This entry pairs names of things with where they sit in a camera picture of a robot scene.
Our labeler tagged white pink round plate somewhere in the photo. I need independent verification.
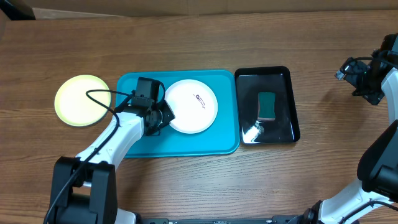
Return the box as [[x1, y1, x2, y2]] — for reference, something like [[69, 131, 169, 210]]
[[165, 79, 218, 134]]

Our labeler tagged yellow-green round plate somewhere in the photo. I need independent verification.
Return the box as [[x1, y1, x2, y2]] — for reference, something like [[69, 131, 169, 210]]
[[54, 75, 111, 127]]

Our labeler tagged green scrubbing sponge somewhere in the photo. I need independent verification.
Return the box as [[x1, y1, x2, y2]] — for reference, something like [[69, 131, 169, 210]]
[[257, 92, 275, 121]]

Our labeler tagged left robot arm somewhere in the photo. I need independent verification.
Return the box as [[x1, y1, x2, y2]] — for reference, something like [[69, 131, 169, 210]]
[[44, 100, 175, 223]]

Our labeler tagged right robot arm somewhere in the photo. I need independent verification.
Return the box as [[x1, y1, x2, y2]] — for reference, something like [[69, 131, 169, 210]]
[[290, 48, 397, 224]]

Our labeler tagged teal plastic serving tray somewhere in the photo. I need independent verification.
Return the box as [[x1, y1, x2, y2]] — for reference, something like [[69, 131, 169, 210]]
[[116, 70, 240, 159]]

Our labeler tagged black rectangular tray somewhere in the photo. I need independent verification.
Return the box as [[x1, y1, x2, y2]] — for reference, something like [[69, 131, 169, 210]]
[[234, 66, 301, 145]]

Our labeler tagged dark object top-left corner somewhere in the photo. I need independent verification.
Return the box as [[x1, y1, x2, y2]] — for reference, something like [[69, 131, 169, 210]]
[[1, 0, 35, 21]]

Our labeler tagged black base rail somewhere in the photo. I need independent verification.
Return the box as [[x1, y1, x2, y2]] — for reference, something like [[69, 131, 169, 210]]
[[136, 215, 303, 224]]

